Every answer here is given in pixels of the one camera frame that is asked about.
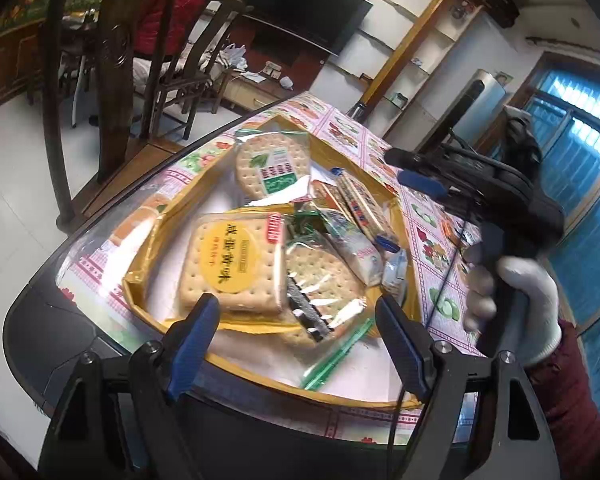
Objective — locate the person's right hand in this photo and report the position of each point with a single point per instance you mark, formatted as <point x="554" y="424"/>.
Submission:
<point x="535" y="300"/>

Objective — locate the steel thermos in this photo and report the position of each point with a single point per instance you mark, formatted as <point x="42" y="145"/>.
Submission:
<point x="357" y="110"/>

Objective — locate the white plastic bag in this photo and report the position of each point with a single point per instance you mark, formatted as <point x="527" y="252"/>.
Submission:
<point x="232" y="56"/>

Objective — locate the square cracker packet yellow label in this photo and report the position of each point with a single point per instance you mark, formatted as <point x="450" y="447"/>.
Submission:
<point x="215" y="260"/>

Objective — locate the wooden sideboard cabinet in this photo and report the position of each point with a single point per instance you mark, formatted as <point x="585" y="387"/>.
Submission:
<point x="5" y="70"/>

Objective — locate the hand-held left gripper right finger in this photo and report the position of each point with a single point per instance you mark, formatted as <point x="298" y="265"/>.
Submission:
<point x="405" y="345"/>

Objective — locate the wooden television wall unit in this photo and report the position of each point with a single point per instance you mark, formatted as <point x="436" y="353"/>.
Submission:
<point x="410" y="45"/>

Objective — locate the person's right forearm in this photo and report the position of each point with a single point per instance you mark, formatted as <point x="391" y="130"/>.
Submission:
<point x="570" y="410"/>

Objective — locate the long striped cracker packet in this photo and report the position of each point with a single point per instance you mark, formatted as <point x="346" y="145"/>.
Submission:
<point x="362" y="205"/>

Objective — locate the window with blue glass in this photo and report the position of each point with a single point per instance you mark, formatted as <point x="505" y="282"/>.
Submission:
<point x="585" y="170"/>

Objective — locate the small blue snack packet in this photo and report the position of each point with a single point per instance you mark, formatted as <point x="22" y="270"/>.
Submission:
<point x="395" y="270"/>

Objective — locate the dark glass dining table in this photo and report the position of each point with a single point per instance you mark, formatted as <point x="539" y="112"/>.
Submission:
<point x="55" y="335"/>

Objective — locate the wooden chair with cushion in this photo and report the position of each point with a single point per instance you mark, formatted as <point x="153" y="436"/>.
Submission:
<point x="200" y="35"/>

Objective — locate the carved dark wooden chair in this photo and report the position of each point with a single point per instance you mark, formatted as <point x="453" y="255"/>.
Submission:
<point x="115" y="60"/>

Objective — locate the round cracker packet black label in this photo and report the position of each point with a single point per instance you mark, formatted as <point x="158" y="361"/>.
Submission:
<point x="320" y="272"/>

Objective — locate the low wooden coffee table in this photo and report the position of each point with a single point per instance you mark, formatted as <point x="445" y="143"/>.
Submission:
<point x="255" y="91"/>

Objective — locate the round cracker packet green label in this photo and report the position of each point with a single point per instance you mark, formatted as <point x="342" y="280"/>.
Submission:
<point x="260" y="160"/>

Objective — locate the yellow-edged cardboard box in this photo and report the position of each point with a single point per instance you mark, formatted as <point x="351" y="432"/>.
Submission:
<point x="375" y="380"/>

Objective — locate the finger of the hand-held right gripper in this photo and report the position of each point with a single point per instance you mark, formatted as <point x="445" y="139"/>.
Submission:
<point x="410" y="158"/>
<point x="422" y="183"/>

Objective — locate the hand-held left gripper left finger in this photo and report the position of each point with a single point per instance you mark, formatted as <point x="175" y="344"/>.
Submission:
<point x="195" y="345"/>

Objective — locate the standing air conditioner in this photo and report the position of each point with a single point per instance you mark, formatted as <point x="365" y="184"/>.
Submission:
<point x="475" y="105"/>

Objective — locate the white and green snack packet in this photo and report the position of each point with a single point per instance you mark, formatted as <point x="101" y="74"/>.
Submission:
<point x="355" y="245"/>

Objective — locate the flat screen television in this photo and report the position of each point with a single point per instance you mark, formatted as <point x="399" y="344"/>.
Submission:
<point x="305" y="5"/>

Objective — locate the black wall speaker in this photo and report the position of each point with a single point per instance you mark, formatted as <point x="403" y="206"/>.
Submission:
<point x="497" y="2"/>

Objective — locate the floral glass screen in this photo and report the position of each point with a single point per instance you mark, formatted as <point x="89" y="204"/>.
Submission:
<point x="22" y="5"/>

